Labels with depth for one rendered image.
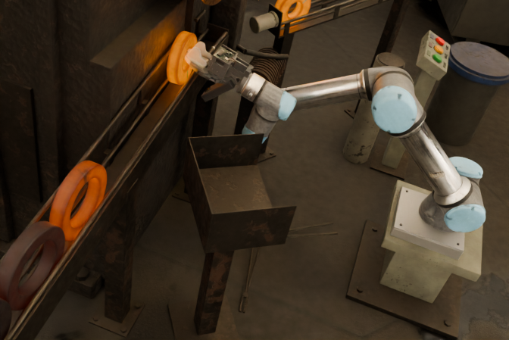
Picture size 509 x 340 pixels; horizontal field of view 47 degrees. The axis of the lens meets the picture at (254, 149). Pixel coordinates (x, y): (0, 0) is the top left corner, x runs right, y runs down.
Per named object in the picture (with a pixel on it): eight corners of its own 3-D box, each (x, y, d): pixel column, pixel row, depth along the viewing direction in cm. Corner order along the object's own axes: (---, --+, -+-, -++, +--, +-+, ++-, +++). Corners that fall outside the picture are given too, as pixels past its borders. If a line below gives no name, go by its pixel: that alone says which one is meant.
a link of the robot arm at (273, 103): (281, 128, 168) (295, 107, 163) (248, 108, 168) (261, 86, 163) (287, 115, 175) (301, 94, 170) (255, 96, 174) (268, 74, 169)
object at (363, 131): (339, 158, 266) (374, 61, 233) (345, 143, 275) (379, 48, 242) (365, 167, 265) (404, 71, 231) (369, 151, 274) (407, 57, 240)
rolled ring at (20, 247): (59, 208, 117) (45, 202, 118) (-2, 285, 106) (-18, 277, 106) (70, 255, 131) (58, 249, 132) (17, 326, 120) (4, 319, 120)
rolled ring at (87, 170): (50, 240, 121) (36, 234, 121) (84, 243, 139) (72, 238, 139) (87, 157, 123) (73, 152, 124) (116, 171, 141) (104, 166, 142)
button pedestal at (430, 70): (368, 171, 263) (416, 54, 223) (376, 141, 281) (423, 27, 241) (403, 183, 261) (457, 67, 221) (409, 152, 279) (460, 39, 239)
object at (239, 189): (181, 377, 175) (211, 214, 129) (166, 303, 194) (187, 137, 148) (246, 365, 182) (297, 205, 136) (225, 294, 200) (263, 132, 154)
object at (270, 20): (248, 28, 212) (249, 14, 208) (268, 22, 216) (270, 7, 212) (257, 36, 209) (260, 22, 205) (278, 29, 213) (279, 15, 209)
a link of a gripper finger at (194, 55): (185, 35, 165) (213, 52, 166) (179, 51, 169) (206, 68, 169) (180, 41, 163) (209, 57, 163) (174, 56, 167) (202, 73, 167)
